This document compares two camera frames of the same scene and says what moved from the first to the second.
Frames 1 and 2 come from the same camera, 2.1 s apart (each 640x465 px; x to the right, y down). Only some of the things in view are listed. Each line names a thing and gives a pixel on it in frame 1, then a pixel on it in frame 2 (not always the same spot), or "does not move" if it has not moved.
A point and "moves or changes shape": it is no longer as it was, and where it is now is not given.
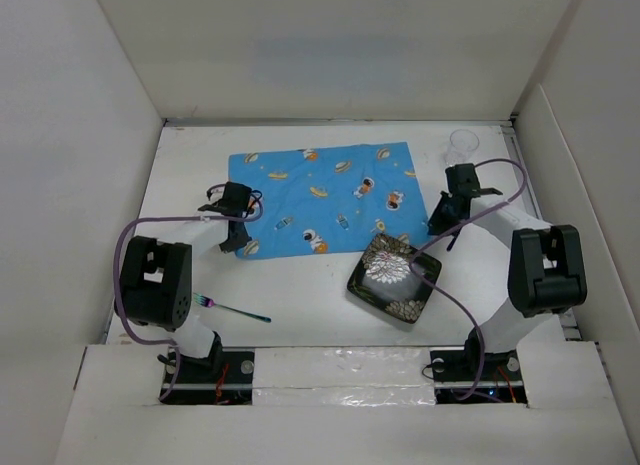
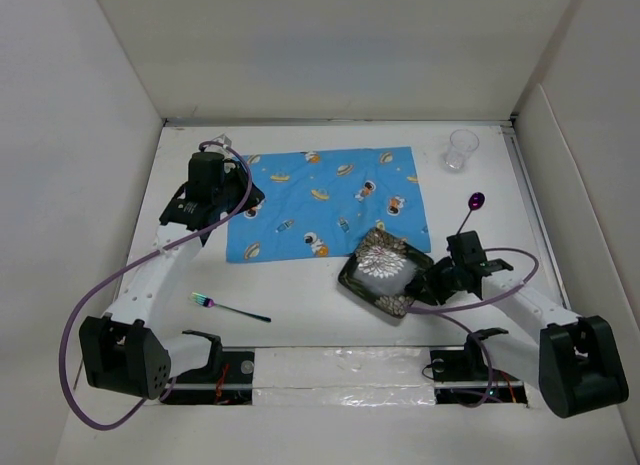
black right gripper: x=436 y=223 to x=434 y=294
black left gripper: x=236 y=244 to x=254 y=195
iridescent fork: x=211 y=303 does not move
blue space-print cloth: x=330 y=199 does not move
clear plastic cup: x=462 y=142 does not move
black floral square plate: x=384 y=278 moves or changes shape
